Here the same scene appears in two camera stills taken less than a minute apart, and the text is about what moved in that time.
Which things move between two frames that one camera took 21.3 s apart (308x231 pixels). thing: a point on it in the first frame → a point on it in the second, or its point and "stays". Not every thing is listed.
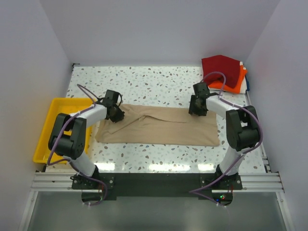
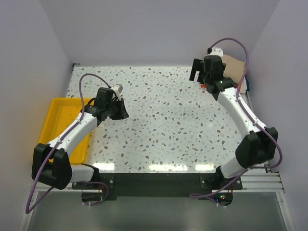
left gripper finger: x=115 y=114 stays
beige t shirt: x=147 y=124 → x=234 y=68
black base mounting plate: x=158 y=186 stays
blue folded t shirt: x=248 y=86 stays
